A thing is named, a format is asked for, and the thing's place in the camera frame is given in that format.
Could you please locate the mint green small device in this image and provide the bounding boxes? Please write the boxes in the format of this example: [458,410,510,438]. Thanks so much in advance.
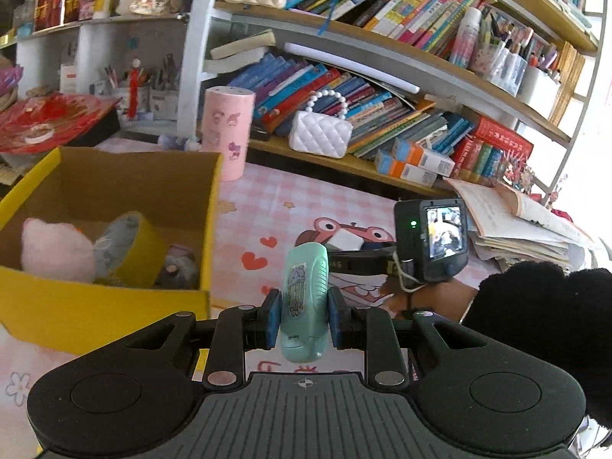
[280,241,330,365]

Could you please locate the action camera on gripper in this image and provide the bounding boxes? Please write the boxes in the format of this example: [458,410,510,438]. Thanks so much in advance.
[393,198,468,284]

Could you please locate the white quilted pearl handbag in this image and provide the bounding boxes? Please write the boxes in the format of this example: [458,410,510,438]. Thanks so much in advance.
[288,89,354,160]

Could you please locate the white pen holder box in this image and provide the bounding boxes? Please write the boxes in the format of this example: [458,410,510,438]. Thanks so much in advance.
[89,80,178,121]

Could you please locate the stack of open books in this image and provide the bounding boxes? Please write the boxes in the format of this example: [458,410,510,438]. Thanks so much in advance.
[445,178,597,272]

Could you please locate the orange blue box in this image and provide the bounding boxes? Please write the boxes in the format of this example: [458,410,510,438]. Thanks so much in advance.
[391,139,456,177]
[374,150,438,187]

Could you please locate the small toy car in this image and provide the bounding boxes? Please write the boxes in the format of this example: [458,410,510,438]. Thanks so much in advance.
[155,244,199,290]

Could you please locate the lower orange blue box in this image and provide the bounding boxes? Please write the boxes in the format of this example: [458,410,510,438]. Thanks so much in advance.
[374,150,438,187]

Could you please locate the yellow tape roll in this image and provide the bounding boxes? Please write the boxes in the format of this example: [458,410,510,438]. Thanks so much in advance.
[94,212,168,289]

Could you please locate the red thick book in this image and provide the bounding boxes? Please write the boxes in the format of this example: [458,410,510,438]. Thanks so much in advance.
[473,116,533,160]

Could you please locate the red hanging tassel ornament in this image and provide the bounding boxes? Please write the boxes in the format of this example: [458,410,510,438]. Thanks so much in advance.
[128,58,141,120]

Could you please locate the pink plush chick toy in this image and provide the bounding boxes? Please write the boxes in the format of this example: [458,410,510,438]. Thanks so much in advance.
[21,218,96,283]

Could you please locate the yellow cardboard box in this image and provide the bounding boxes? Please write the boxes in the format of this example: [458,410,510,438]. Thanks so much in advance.
[1,147,221,354]

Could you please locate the white power adapter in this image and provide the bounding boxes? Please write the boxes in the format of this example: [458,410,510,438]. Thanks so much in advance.
[326,228,364,252]

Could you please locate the small spray bottle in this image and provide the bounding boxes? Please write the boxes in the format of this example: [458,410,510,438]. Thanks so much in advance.
[156,135,201,151]

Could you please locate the white tape roll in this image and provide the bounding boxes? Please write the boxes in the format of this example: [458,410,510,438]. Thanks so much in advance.
[23,123,55,145]

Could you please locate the upper orange blue box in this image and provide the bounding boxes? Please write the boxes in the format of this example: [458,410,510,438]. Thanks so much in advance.
[391,139,456,177]

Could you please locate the pink cartoon cylinder canister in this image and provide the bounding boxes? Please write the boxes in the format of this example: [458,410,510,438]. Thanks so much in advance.
[201,86,255,181]

